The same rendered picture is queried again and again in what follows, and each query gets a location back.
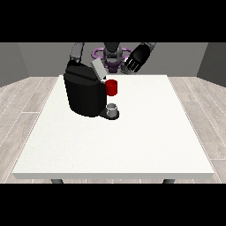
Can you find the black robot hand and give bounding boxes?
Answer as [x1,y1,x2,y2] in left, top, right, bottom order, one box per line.
[66,58,78,68]
[124,42,153,73]

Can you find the pale grey machine lid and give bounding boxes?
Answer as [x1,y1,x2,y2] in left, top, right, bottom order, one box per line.
[90,57,108,81]

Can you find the black coffee machine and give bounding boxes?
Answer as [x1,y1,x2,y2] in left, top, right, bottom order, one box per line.
[63,64,120,120]

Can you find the red pod holder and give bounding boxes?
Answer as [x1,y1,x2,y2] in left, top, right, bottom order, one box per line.
[104,79,119,97]

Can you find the small grey cup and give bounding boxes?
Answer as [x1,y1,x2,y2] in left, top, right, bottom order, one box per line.
[106,102,119,117]

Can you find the dark table leg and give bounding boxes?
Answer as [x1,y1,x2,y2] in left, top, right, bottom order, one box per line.
[49,178,64,185]
[162,178,177,185]

